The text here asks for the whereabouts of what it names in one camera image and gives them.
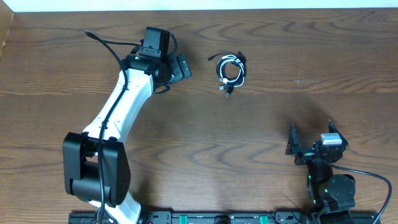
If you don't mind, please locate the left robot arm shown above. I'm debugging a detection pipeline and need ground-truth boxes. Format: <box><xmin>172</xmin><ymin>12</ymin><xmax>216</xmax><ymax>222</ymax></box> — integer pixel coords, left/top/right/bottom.
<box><xmin>62</xmin><ymin>52</ymin><xmax>192</xmax><ymax>223</ymax></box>

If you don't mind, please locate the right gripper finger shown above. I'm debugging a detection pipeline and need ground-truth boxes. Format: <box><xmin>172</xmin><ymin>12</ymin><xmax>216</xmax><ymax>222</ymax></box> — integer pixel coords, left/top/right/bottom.
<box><xmin>328</xmin><ymin>119</ymin><xmax>343</xmax><ymax>139</ymax></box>
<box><xmin>285</xmin><ymin>123</ymin><xmax>299</xmax><ymax>155</ymax></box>

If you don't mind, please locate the black usb cable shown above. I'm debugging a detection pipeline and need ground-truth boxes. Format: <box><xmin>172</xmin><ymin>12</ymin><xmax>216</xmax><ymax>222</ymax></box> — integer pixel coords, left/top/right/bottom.
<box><xmin>206</xmin><ymin>50</ymin><xmax>248</xmax><ymax>98</ymax></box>

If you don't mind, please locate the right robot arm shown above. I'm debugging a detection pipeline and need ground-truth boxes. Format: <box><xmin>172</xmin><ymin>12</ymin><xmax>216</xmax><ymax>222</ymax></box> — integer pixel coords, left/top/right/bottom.
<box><xmin>285</xmin><ymin>121</ymin><xmax>356</xmax><ymax>222</ymax></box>

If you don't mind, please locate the white usb cable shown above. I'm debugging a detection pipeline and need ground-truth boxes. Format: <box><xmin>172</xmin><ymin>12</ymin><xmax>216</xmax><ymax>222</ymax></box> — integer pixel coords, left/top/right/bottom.
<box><xmin>218</xmin><ymin>54</ymin><xmax>245</xmax><ymax>91</ymax></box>

